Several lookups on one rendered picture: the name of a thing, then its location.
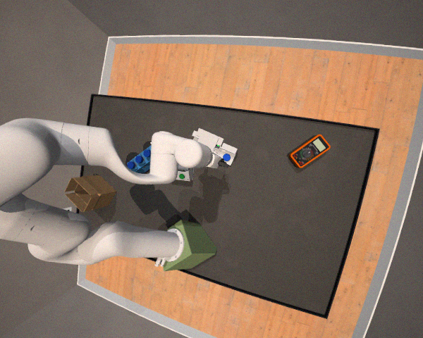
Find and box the orange digital multimeter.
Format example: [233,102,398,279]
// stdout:
[289,134,331,168]

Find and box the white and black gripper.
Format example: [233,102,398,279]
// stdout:
[207,152,228,168]

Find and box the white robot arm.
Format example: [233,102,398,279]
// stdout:
[0,118,225,267]

